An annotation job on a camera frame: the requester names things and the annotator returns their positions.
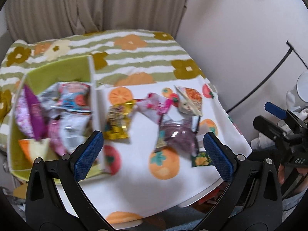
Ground person's grey blue pants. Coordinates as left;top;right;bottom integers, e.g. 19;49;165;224
142;192;308;231

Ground mauve snack packet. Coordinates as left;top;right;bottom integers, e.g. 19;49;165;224
155;115;201;160

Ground white snack packet black label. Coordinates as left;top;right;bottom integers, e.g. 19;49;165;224
59;112;90;153

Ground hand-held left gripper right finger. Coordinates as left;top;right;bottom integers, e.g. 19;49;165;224
194;132;284;231

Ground person's right hand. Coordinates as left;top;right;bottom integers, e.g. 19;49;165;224
277;164;304;186

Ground orange and cream snack packet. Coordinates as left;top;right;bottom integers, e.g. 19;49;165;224
19;138;57;165

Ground orange print snack packet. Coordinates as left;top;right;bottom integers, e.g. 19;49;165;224
174;85;203;116

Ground floral striped blanket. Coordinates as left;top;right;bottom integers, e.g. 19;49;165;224
0;29;207;150

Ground small green snack packet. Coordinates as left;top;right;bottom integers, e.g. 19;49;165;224
191;151;217;168

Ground yellow snack packet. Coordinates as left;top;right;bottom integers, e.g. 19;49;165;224
104;99;136;140

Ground light blue snack packet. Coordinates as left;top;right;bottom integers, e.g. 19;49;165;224
56;82;93;113

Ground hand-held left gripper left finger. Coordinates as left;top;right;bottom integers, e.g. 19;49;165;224
25;130;114;231

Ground green cardboard box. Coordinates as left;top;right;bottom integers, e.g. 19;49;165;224
7;55;107;186

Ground white fruit print cloth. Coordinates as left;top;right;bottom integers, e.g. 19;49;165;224
55;77;253;230

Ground pink and white snack packet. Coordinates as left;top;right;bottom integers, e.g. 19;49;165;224
136;92;174;124

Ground beige curtain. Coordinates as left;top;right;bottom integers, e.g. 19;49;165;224
5;0;194;38

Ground purple snack packet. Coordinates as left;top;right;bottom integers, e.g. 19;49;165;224
15;84;47;141

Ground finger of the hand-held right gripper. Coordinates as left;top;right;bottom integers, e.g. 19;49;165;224
252;116;287;140
264;102;288;121

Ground white table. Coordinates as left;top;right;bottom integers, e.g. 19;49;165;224
111;179;225;230

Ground pile of white clothes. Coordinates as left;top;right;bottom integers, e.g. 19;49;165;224
250;89;308;151

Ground white round lamp head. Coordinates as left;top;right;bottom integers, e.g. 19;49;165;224
296;72;308;103

